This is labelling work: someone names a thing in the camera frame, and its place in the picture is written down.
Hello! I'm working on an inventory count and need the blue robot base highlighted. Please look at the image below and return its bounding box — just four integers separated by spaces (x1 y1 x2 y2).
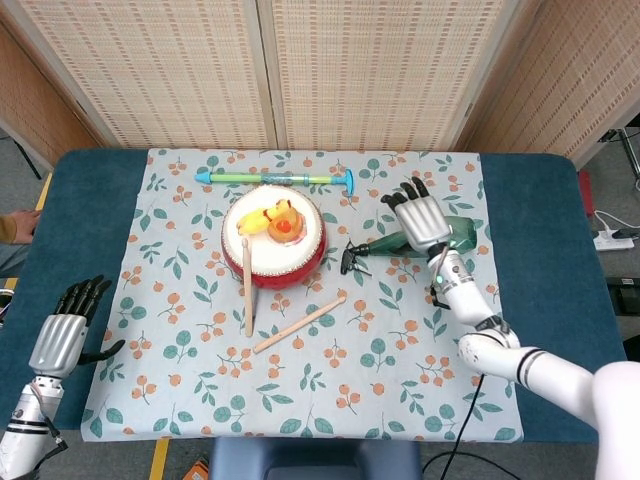
208 437 424 480

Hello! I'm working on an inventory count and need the orange jelly cup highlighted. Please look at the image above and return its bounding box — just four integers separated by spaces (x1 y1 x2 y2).
267 208 307 246

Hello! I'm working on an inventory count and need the blue green water squirter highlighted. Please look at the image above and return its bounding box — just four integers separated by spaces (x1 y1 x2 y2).
193 168 355 196

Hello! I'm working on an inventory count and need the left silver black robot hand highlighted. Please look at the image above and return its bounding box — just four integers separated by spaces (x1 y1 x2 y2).
28 274 126 379

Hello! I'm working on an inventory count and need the yellow rubber chicken toy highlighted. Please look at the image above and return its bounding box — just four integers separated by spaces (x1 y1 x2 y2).
235 198 296 236

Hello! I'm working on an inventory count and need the black floor box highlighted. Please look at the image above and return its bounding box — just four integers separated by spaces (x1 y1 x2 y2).
607 277 640 316

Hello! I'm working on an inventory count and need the green plastic spray bottle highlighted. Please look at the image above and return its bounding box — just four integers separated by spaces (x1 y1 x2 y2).
340 215 482 275

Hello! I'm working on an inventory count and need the white power strip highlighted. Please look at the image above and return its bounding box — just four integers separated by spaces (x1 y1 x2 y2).
593 230 636 251

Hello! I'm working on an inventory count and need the floral printed tablecloth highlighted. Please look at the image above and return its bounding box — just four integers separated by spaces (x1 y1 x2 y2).
79 147 525 445

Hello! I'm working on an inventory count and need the black cable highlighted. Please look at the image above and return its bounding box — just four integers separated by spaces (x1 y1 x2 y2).
422 372 487 476

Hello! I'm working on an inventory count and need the woven bamboo folding screen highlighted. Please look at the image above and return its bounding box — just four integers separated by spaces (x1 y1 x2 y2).
0 0 640 166

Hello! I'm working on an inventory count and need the bystander bare hand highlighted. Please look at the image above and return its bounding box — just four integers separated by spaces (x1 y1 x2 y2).
18 209 42 244

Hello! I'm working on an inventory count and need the wooden drumstick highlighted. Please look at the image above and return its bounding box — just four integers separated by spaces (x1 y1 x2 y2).
253 294 347 355
241 237 255 338

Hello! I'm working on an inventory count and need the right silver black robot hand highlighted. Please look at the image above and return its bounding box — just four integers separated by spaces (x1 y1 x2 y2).
380 176 451 254

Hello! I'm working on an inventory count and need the orange box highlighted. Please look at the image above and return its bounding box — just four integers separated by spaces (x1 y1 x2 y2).
183 457 210 480

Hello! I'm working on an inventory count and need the bystander mustard sleeve forearm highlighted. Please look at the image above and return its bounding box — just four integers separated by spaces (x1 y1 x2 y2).
0 213 24 246

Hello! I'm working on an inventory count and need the red toy drum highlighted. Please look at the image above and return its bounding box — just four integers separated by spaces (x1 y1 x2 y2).
221 187 327 290

